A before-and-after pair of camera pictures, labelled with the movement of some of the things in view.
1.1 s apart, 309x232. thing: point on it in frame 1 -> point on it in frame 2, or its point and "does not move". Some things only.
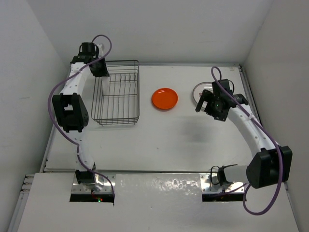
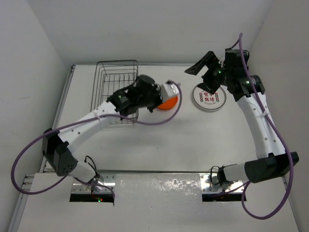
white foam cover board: (151, 203) does not move
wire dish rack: (116, 99) does not move
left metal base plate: (105, 188) does not move
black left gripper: (102, 73) -> (156, 89)
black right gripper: (209, 96) -> (212, 61)
